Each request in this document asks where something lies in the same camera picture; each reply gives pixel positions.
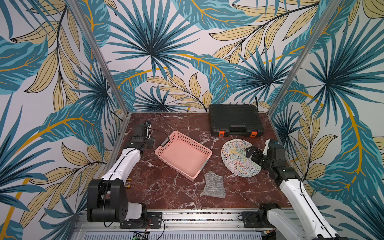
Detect white plate with colourful squiggles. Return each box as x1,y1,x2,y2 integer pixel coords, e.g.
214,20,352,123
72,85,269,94
221,139,261,178

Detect grey striped microfibre cloth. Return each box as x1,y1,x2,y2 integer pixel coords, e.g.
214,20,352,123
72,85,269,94
200,171,226,199

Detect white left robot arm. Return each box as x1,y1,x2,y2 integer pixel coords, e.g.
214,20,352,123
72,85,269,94
87,121,154,224

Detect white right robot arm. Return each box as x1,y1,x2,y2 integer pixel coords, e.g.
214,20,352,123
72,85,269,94
242,140,343,240

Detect black plastic tool case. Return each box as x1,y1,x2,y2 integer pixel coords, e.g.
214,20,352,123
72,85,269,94
209,104,265,138

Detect pink perforated plastic basket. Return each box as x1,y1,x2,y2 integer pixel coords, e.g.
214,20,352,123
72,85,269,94
155,131,212,182

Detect yellow handled pliers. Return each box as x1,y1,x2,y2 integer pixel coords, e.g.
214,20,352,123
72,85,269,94
125,178,132,189

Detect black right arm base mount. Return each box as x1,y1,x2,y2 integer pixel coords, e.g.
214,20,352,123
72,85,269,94
238,203,282,228

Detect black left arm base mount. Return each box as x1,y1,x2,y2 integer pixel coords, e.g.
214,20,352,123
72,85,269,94
120,212,164,229

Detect aluminium corner post left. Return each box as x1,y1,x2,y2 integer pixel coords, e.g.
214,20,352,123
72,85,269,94
67,0,129,117

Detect aluminium corner post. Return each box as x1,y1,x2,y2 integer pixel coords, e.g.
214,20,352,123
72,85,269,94
67,0,129,117
268,0,342,118

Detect aluminium corner post right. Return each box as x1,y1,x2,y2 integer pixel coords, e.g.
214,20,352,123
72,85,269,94
268,0,342,118

